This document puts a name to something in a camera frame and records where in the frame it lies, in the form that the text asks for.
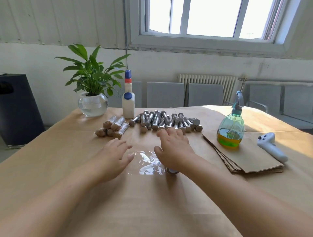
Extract pile of steel bolts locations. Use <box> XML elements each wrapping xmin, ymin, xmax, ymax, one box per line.
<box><xmin>128</xmin><ymin>111</ymin><xmax>203</xmax><ymax>134</ymax></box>

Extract black trash bin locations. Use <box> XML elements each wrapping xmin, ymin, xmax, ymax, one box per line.
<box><xmin>0</xmin><ymin>73</ymin><xmax>46</xmax><ymax>148</ymax></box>

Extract green leafy plant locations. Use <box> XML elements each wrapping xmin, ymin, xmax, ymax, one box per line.
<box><xmin>55</xmin><ymin>44</ymin><xmax>131</xmax><ymax>97</ymax></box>

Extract round glass vase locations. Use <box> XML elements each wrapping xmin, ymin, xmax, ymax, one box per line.
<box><xmin>78</xmin><ymin>93</ymin><xmax>109</xmax><ymax>118</ymax></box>

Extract white framed window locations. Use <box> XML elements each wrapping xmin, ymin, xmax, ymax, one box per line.
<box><xmin>127</xmin><ymin>0</ymin><xmax>299</xmax><ymax>57</ymax></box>

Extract person's left forearm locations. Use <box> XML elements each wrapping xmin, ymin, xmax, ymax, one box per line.
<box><xmin>0</xmin><ymin>168</ymin><xmax>101</xmax><ymax>237</ymax></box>

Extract person's right hand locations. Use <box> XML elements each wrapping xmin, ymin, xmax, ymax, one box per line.
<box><xmin>154</xmin><ymin>127</ymin><xmax>199</xmax><ymax>173</ymax></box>

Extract large brown paper table cover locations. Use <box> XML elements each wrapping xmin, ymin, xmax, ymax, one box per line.
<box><xmin>0</xmin><ymin>105</ymin><xmax>313</xmax><ymax>237</ymax></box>

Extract green spray bottle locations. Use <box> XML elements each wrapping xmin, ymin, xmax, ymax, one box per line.
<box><xmin>216</xmin><ymin>91</ymin><xmax>245</xmax><ymax>148</ymax></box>

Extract person's right forearm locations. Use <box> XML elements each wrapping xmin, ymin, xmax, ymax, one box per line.
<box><xmin>181</xmin><ymin>156</ymin><xmax>313</xmax><ymax>237</ymax></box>

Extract white handheld controller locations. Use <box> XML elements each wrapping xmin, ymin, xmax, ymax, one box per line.
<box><xmin>257</xmin><ymin>132</ymin><xmax>289</xmax><ymax>163</ymax></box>

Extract white vertical blind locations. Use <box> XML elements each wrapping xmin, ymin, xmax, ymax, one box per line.
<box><xmin>0</xmin><ymin>0</ymin><xmax>130</xmax><ymax>47</ymax></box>

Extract white radiator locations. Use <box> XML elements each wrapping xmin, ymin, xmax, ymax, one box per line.
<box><xmin>177</xmin><ymin>74</ymin><xmax>238</xmax><ymax>105</ymax></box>

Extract white glue bottle blue cap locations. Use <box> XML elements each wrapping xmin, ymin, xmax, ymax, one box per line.
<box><xmin>122</xmin><ymin>69</ymin><xmax>136</xmax><ymax>119</ymax></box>

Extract stack of brown paper sheets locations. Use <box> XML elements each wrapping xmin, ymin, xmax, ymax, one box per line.
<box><xmin>201</xmin><ymin>131</ymin><xmax>285</xmax><ymax>174</ymax></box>

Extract grey chair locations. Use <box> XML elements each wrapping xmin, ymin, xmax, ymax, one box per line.
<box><xmin>110</xmin><ymin>80</ymin><xmax>142</xmax><ymax>108</ymax></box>
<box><xmin>283</xmin><ymin>85</ymin><xmax>313</xmax><ymax>123</ymax></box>
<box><xmin>147</xmin><ymin>81</ymin><xmax>186</xmax><ymax>108</ymax></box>
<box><xmin>188</xmin><ymin>83</ymin><xmax>225</xmax><ymax>106</ymax></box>
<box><xmin>247</xmin><ymin>84</ymin><xmax>283</xmax><ymax>114</ymax></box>

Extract clear cling film sheet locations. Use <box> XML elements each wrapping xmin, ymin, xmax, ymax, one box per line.
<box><xmin>128</xmin><ymin>150</ymin><xmax>167</xmax><ymax>176</ymax></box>

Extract person's left hand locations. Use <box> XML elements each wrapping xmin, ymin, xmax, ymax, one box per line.
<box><xmin>88</xmin><ymin>138</ymin><xmax>135</xmax><ymax>185</ymax></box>

